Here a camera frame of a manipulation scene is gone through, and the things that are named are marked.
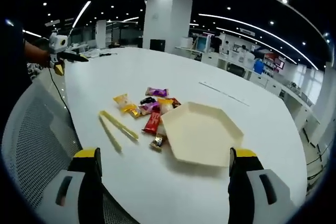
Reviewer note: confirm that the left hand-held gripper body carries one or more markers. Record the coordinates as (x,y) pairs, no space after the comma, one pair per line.
(57,43)

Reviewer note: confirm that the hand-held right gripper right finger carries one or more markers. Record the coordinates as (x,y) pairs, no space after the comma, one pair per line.
(244,197)

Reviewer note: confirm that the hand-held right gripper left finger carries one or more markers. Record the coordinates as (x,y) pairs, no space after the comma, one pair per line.
(86,197)

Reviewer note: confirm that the yellow food tongs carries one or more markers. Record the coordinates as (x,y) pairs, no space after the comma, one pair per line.
(115,129)

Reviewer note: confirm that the cream hexagonal container tray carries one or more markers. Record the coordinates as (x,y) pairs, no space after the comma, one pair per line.
(202,134)

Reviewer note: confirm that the person's dark clothing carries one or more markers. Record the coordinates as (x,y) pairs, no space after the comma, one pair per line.
(11,77)

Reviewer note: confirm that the grey mesh chair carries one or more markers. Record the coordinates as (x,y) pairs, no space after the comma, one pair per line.
(39,140)

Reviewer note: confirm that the gold snack packet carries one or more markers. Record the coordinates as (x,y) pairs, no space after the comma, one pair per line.
(134,111)

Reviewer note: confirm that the black monitor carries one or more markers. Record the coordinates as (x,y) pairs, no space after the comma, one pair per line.
(157,45)

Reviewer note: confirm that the black snack packet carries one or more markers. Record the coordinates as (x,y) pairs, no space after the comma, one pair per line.
(147,100)

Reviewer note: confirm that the pink purple snack packet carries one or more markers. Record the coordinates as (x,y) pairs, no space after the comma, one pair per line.
(148,108)

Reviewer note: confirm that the small brown gold candy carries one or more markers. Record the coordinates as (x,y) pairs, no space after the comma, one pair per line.
(158,142)

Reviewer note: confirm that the white square pillar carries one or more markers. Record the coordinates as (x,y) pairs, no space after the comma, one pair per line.
(165,16)

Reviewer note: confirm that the long red snack packet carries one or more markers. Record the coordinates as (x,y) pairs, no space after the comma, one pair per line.
(152,122)

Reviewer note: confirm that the yellow white snack packet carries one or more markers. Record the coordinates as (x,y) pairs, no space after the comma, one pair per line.
(166,106)

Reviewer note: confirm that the dark red snack packet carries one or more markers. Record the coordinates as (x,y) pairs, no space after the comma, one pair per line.
(175,102)

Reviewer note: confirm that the row of white cabinets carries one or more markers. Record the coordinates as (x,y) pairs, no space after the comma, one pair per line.
(265,77)

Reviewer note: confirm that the black office chair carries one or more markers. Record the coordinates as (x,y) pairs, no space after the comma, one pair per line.
(236,69)

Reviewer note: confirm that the blue barrel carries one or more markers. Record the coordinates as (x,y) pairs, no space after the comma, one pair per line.
(258,66)

